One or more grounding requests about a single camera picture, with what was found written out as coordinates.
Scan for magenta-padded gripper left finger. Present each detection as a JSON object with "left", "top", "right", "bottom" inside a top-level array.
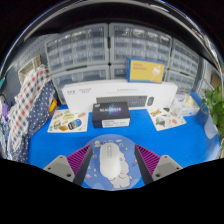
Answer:
[{"left": 43, "top": 143, "right": 95, "bottom": 187}]

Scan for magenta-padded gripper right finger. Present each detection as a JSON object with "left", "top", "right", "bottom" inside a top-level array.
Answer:
[{"left": 133, "top": 143, "right": 184, "bottom": 186}]

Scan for white grey computer mouse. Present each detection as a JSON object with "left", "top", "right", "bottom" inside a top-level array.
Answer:
[{"left": 98, "top": 142, "right": 123, "bottom": 180}]

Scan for round blue cartoon mouse pad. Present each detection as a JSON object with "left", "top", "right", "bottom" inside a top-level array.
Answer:
[{"left": 81, "top": 133, "right": 146, "bottom": 192}]

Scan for large blue desk mat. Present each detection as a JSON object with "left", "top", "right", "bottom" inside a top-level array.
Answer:
[{"left": 26, "top": 91, "right": 223, "bottom": 191}]

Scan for food sticker sheet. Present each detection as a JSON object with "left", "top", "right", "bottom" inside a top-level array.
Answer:
[
  {"left": 147, "top": 106, "right": 188, "bottom": 132},
  {"left": 46, "top": 108, "right": 91, "bottom": 134}
]

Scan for navy white-dotted cloth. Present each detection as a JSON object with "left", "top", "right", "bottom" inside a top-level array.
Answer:
[{"left": 15, "top": 79, "right": 58, "bottom": 165}]

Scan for clear plastic box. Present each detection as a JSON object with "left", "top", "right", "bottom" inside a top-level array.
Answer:
[{"left": 170, "top": 92, "right": 201, "bottom": 117}]

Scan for small black product box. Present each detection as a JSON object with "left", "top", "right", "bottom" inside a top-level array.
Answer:
[{"left": 91, "top": 101, "right": 132, "bottom": 130}]

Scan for long white keyboard box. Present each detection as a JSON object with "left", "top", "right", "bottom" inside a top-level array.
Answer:
[{"left": 61, "top": 78, "right": 179, "bottom": 115}]

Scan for red blue checked cloth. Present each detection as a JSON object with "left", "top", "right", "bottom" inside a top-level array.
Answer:
[{"left": 6, "top": 64, "right": 52, "bottom": 162}]

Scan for potted green leafy plant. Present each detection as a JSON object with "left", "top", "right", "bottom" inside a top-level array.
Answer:
[{"left": 199, "top": 85, "right": 224, "bottom": 158}]

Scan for yellow and blue box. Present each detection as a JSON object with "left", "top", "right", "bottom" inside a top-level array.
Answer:
[{"left": 125, "top": 56, "right": 166, "bottom": 85}]

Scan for beige open cardboard box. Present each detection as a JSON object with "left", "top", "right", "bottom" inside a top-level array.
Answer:
[{"left": 17, "top": 54, "right": 43, "bottom": 85}]

